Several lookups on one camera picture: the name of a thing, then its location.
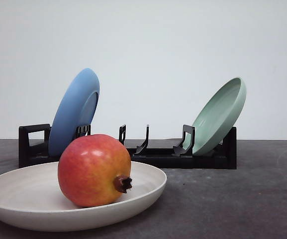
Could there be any red yellow pomegranate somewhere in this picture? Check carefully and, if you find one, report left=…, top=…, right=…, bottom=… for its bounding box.
left=58, top=134, right=132, bottom=208

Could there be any white plate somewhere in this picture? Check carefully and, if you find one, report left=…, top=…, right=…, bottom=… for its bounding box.
left=0, top=161, right=167, bottom=231

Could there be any blue plate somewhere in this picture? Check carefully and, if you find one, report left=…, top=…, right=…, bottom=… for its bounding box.
left=49, top=68, right=100, bottom=158

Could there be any green plate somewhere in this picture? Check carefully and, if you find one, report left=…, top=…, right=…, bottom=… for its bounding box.
left=186, top=77, right=247, bottom=155

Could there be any black plate rack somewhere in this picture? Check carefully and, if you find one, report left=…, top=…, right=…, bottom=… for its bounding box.
left=19, top=123, right=237, bottom=170

